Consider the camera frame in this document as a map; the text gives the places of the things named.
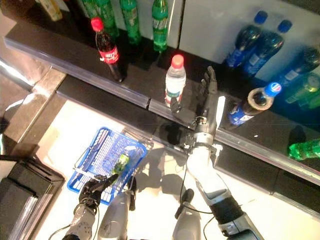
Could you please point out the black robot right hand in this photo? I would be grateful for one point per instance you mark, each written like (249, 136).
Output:
(210, 100)

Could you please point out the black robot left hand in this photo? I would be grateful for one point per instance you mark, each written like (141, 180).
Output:
(91, 192)

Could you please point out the blue plastic shopping basket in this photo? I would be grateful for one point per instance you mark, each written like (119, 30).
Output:
(100, 155)

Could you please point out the small water bottle red cap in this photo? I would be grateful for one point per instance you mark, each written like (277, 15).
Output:
(175, 80)

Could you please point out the green soda bottle yellow cap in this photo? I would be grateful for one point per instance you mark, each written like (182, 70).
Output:
(160, 25)
(110, 17)
(305, 150)
(130, 20)
(87, 7)

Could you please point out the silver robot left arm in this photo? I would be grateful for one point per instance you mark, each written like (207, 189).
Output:
(80, 222)

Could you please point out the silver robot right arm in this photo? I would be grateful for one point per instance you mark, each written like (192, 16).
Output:
(205, 170)

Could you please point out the bright green drink bottle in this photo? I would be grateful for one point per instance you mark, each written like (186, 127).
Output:
(312, 103)
(307, 87)

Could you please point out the black low display shelf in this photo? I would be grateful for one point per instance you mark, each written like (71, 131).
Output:
(25, 195)

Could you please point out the black metal shelf board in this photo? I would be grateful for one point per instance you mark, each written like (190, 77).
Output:
(275, 125)
(62, 52)

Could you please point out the black shelf base board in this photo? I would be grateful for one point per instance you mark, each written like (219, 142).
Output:
(105, 105)
(250, 170)

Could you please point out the dark marble floor ledge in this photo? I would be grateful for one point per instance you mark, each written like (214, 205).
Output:
(37, 107)

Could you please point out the small yellow tea bottle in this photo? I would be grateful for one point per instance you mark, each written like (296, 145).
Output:
(53, 11)

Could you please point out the shiny metal frame post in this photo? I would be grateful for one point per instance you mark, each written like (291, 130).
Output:
(15, 72)

